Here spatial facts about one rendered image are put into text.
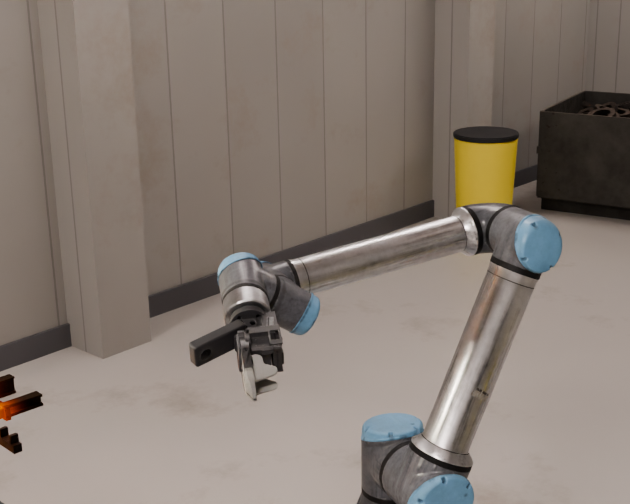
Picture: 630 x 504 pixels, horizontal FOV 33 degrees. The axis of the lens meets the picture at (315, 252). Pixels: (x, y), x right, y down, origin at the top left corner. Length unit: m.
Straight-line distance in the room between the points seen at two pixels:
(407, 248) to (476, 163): 4.52
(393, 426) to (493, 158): 4.42
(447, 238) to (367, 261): 0.20
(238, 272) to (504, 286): 0.62
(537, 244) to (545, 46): 6.28
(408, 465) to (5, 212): 3.09
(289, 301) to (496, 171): 4.84
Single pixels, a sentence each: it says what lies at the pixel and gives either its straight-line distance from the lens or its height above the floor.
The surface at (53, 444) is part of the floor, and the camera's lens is 4.53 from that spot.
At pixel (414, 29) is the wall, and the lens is 7.14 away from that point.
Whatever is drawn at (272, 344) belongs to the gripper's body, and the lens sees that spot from 1.92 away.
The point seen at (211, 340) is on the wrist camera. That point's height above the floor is 1.30.
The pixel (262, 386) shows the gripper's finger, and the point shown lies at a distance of 1.91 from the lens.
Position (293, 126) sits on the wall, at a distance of 6.31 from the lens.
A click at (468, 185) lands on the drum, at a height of 0.37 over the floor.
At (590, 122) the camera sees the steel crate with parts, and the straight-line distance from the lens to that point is 7.46.
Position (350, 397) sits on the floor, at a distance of 4.75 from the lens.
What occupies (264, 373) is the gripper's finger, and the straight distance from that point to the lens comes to 1.88.
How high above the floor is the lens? 2.03
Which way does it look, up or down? 17 degrees down
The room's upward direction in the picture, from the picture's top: 1 degrees counter-clockwise
